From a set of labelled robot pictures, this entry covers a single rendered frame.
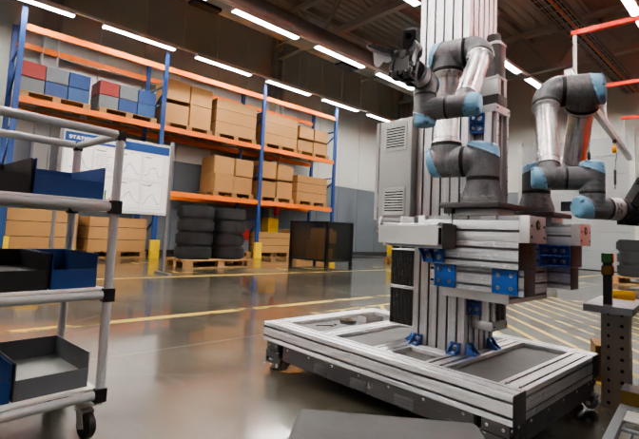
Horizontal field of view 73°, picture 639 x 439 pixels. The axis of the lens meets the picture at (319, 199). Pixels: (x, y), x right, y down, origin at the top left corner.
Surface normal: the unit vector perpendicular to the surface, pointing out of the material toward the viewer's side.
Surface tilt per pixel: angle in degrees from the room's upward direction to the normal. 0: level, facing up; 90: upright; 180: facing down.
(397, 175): 90
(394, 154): 90
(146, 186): 90
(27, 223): 90
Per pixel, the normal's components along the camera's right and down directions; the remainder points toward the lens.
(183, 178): 0.68, -0.03
